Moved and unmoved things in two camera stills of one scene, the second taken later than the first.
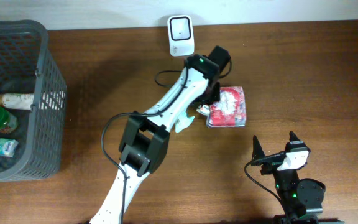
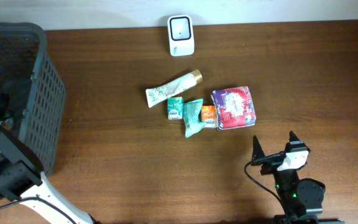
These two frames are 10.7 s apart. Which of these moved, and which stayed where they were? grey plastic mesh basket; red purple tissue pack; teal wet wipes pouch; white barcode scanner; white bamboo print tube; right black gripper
Moved: teal wet wipes pouch; white bamboo print tube; red purple tissue pack
Stayed: white barcode scanner; right black gripper; grey plastic mesh basket
